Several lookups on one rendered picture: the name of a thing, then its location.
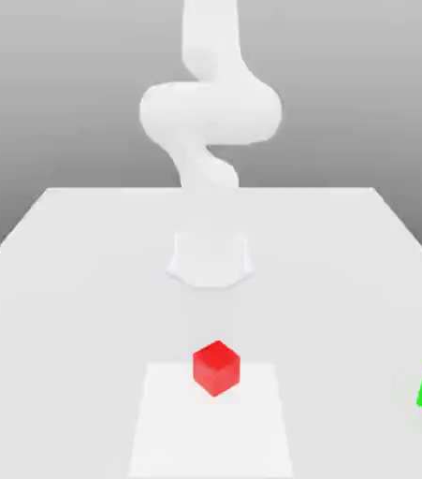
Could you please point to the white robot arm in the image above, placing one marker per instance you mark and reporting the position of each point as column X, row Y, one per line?
column 210, row 112

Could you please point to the small red cube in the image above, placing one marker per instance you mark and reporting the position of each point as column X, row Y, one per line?
column 216, row 368

